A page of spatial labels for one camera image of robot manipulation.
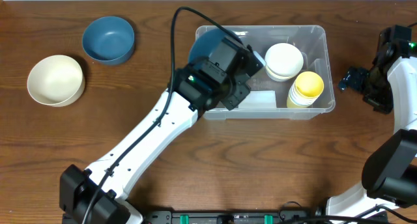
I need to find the dark blue bowl front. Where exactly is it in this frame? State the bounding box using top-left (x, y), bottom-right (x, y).
top-left (188, 29), bottom-right (236, 66)

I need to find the dark blue bowl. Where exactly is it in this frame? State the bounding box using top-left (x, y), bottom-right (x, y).
top-left (188, 29), bottom-right (236, 66)
top-left (81, 16), bottom-right (136, 66)

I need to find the grey plastic bowl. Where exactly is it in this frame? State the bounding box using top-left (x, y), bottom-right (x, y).
top-left (269, 76), bottom-right (291, 82)

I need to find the yellow plastic bowl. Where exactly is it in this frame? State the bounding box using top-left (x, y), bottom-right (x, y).
top-left (266, 72), bottom-right (296, 81)

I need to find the white plastic bowl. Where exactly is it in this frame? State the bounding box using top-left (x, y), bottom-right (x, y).
top-left (265, 43), bottom-right (304, 77)

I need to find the yellow plastic cup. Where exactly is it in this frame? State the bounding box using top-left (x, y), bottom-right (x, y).
top-left (295, 71), bottom-right (324, 98)
top-left (287, 95), bottom-right (311, 108)

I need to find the cream plastic cup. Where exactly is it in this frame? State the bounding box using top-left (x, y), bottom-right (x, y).
top-left (290, 85), bottom-right (319, 104)

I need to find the pink plastic cup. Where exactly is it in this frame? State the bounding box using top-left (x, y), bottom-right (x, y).
top-left (289, 89), bottom-right (316, 106)

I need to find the light blue plastic cup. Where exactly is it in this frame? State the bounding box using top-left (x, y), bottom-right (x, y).
top-left (287, 92), bottom-right (316, 108)

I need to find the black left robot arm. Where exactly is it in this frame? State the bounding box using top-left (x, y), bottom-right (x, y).
top-left (59, 36), bottom-right (265, 223)

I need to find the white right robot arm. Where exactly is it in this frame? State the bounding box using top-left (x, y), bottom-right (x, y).
top-left (316, 25), bottom-right (416, 223)

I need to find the white label in bin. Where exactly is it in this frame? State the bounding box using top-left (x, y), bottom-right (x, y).
top-left (238, 91), bottom-right (276, 109)

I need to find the clear plastic storage bin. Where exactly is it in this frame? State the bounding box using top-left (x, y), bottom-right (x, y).
top-left (203, 25), bottom-right (336, 120)

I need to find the large cream bowl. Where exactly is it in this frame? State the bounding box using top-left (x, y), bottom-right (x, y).
top-left (27, 55), bottom-right (85, 107)

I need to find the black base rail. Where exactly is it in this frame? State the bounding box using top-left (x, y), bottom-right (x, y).
top-left (143, 208), bottom-right (310, 224)

